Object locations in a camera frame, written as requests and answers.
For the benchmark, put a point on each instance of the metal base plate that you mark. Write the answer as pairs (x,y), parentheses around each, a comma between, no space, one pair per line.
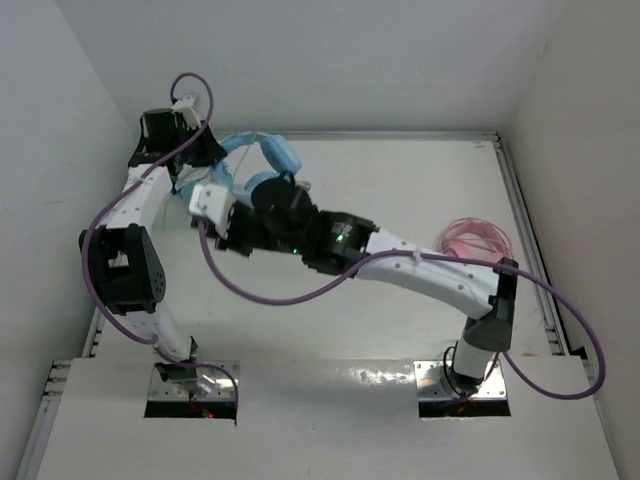
(169,382)
(434,383)

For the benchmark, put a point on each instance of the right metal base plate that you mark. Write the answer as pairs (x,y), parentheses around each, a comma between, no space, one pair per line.
(434,383)

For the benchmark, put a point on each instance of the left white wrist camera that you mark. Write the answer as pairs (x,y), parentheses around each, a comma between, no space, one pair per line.
(186,106)

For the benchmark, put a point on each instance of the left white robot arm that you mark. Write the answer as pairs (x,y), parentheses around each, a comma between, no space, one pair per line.
(121,267)

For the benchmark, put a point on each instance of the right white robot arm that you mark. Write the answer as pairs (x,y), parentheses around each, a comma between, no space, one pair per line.
(354,247)

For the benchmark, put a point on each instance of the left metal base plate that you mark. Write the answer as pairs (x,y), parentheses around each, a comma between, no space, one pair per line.
(169,382)

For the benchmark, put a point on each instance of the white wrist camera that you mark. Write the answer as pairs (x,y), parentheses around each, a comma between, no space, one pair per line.
(186,106)
(214,203)

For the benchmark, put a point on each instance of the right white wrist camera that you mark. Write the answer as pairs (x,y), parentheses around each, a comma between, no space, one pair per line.
(214,203)

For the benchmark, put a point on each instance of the white front cover board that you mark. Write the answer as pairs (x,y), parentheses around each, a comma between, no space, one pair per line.
(322,419)

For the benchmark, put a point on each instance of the teal headphones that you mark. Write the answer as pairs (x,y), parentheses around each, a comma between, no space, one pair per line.
(189,177)

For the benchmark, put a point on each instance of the pink headphones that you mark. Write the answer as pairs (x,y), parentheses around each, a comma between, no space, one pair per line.
(474,238)

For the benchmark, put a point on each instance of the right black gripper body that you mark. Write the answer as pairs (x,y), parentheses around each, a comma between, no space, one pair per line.
(246,232)

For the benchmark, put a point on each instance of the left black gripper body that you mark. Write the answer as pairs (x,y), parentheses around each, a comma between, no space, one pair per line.
(199,152)

